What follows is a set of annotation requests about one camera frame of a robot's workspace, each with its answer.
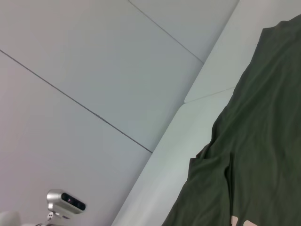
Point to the dark green FREE t-shirt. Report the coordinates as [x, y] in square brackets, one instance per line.
[254, 141]

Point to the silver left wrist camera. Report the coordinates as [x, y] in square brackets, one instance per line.
[63, 201]

